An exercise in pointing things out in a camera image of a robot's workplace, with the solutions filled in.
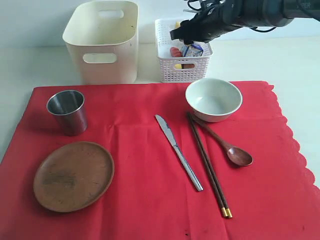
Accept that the cream plastic bin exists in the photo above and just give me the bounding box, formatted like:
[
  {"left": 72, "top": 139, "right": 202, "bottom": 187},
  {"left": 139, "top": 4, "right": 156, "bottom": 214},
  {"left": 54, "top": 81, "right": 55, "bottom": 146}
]
[{"left": 62, "top": 0, "right": 139, "bottom": 85}]

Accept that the yellow cheese wedge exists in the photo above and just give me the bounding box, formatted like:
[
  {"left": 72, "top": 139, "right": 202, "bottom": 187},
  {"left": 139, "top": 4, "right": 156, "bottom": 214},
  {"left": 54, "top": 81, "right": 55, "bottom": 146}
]
[{"left": 174, "top": 21, "right": 181, "bottom": 29}]

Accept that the dark wooden chopstick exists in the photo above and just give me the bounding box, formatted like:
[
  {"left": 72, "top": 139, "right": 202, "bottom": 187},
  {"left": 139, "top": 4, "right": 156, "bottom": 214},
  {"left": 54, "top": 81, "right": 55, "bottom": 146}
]
[
  {"left": 186, "top": 112, "right": 228, "bottom": 218},
  {"left": 187, "top": 112, "right": 233, "bottom": 219}
]

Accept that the stainless steel cup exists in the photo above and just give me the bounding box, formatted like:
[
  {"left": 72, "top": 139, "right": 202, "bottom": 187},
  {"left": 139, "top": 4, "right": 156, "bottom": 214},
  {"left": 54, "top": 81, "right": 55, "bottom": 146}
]
[{"left": 46, "top": 89, "right": 88, "bottom": 136}]

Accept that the red sausage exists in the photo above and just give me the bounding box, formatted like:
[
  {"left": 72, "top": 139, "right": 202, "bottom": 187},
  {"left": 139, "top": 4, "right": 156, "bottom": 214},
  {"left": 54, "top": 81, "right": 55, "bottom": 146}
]
[{"left": 169, "top": 47, "right": 183, "bottom": 58}]

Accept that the blue white milk carton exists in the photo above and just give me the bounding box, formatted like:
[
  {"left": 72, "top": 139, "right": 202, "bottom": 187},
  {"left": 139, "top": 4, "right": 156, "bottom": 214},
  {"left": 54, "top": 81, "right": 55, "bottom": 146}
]
[{"left": 180, "top": 43, "right": 204, "bottom": 58}]

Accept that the brown wooden plate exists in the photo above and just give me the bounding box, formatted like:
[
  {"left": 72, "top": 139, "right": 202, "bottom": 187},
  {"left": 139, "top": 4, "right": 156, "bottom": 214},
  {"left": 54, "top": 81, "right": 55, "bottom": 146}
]
[{"left": 33, "top": 141, "right": 115, "bottom": 213}]

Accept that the silver table knife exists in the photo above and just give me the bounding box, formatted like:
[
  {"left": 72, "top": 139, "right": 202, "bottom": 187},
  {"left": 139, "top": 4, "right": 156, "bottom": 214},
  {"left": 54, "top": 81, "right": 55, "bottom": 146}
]
[{"left": 155, "top": 114, "right": 204, "bottom": 192}]

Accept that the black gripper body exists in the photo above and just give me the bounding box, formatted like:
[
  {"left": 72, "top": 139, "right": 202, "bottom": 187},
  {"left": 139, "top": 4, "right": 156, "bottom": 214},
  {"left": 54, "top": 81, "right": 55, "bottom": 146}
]
[{"left": 191, "top": 6, "right": 241, "bottom": 43}]

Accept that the orange fried chicken nugget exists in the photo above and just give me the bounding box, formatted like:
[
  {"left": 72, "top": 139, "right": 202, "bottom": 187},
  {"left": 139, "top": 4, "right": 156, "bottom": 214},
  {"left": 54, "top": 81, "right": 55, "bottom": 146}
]
[{"left": 182, "top": 63, "right": 195, "bottom": 69}]

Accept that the yellow lemon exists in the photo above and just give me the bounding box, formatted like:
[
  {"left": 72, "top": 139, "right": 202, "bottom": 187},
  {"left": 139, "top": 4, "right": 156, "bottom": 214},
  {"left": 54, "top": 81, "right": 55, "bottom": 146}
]
[{"left": 174, "top": 64, "right": 182, "bottom": 69}]

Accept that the red table cloth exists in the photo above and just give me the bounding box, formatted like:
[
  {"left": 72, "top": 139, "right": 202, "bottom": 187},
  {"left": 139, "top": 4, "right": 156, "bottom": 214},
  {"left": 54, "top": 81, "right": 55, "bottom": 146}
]
[{"left": 0, "top": 81, "right": 320, "bottom": 240}]

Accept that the white ceramic bowl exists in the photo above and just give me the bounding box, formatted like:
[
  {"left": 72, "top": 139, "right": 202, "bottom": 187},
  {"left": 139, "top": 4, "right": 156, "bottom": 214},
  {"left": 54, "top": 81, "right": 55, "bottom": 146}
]
[{"left": 185, "top": 77, "right": 243, "bottom": 123}]

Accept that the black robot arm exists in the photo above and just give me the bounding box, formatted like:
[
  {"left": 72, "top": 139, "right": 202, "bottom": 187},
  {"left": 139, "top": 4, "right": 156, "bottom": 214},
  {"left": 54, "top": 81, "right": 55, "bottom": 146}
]
[{"left": 170, "top": 0, "right": 320, "bottom": 45}]

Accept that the brown wooden spoon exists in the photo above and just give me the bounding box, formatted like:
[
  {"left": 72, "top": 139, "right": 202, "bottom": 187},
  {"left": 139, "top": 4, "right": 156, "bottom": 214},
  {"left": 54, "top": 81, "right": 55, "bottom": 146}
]
[{"left": 191, "top": 114, "right": 253, "bottom": 167}]

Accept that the white perforated plastic basket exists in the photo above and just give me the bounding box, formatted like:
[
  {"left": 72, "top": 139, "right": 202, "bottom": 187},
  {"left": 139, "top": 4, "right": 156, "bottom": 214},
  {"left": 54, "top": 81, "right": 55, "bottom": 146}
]
[{"left": 154, "top": 18, "right": 213, "bottom": 83}]

